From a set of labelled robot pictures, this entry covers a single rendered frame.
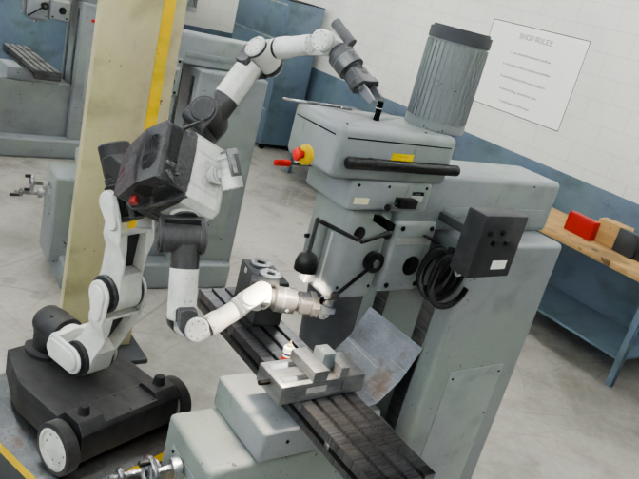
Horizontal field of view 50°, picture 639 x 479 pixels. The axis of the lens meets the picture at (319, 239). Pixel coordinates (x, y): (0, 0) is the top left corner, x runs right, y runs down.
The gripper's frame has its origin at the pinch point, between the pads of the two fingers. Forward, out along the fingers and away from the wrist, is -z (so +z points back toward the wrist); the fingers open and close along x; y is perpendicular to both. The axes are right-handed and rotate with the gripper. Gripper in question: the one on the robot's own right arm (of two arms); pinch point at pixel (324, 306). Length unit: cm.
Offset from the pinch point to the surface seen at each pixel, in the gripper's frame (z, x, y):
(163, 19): 75, 155, -66
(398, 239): -16.2, -5.7, -30.6
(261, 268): 17.5, 42.4, 8.3
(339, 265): 2.3, -11.9, -20.5
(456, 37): -18, 2, -95
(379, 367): -29.0, 7.5, 24.9
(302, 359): 5.1, -9.1, 16.5
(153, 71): 75, 154, -40
